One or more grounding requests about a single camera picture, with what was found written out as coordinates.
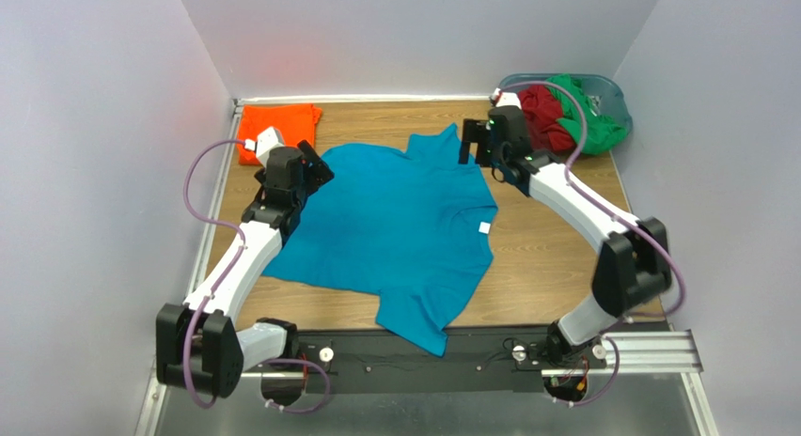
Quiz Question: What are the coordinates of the aluminium left side rail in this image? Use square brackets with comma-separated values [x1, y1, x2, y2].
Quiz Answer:
[186, 99, 243, 296]

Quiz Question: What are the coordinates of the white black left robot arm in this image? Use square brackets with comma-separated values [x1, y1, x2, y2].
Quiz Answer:
[156, 139, 334, 409]

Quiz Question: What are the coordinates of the dark red t shirt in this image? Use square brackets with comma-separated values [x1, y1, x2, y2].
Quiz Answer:
[517, 85, 576, 153]

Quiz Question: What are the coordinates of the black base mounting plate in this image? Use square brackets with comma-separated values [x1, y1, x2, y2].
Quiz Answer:
[175, 320, 671, 396]

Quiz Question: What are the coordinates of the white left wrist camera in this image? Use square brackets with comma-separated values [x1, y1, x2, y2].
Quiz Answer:
[243, 126, 285, 166]

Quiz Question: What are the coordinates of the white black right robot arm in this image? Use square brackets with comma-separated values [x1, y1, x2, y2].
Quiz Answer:
[459, 105, 673, 365]

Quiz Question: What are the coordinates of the blue t shirt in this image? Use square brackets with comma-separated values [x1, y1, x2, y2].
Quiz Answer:
[264, 125, 498, 356]

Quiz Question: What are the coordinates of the folded orange t shirt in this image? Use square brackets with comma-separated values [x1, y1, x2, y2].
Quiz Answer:
[237, 103, 322, 148]

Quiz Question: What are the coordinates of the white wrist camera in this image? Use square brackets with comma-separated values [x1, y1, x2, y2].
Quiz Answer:
[243, 126, 285, 166]
[491, 88, 522, 109]

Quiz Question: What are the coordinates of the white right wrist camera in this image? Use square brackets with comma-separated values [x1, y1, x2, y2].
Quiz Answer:
[491, 88, 522, 109]

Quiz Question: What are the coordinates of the green t shirt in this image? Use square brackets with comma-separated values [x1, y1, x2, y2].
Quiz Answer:
[546, 74, 629, 155]

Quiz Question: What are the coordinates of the translucent teal plastic bin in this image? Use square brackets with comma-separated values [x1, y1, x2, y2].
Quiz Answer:
[497, 73, 633, 136]

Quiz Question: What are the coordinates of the aluminium front frame rail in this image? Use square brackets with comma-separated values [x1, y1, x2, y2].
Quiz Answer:
[149, 330, 704, 379]

